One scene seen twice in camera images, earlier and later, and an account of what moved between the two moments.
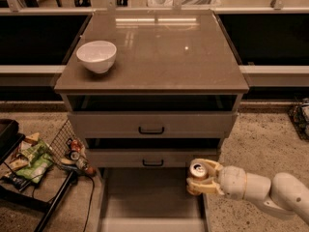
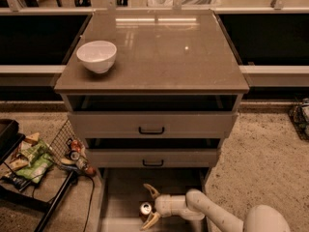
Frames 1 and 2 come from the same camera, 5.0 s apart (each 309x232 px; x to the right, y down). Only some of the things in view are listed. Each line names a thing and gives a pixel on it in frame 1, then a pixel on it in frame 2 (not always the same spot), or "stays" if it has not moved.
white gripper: [232, 180] to [164, 206]
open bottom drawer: [149, 199] stays
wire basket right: [298, 113] stays
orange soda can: [198, 168] to [146, 209]
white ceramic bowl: [98, 56] stays
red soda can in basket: [75, 145] stays
